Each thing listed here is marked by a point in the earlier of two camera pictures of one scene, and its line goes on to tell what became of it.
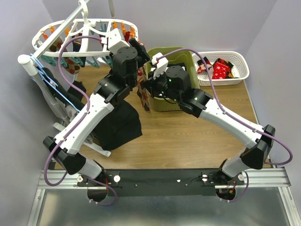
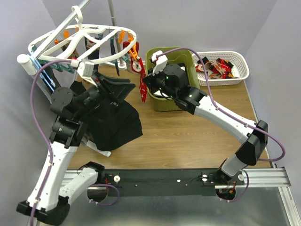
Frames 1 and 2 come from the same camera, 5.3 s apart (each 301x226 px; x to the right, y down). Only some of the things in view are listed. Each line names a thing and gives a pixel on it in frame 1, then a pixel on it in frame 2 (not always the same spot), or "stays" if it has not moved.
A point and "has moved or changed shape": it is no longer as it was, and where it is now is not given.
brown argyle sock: x=142 y=91 → x=213 y=75
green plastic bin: x=180 y=56 stays
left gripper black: x=143 y=56 → x=117 y=88
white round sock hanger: x=81 y=37 has moved or changed shape
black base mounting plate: x=157 y=182 stays
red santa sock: x=202 y=68 stays
